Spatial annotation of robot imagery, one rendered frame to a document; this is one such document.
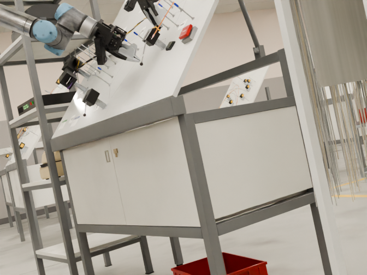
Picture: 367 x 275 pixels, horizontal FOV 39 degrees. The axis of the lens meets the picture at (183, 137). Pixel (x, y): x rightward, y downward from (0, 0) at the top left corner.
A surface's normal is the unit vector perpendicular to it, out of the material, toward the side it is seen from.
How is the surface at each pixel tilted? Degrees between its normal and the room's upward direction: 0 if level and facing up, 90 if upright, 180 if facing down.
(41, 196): 90
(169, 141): 90
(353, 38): 90
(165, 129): 90
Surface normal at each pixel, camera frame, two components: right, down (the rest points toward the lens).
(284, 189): 0.56, -0.13
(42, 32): -0.07, 0.00
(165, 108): -0.80, 0.16
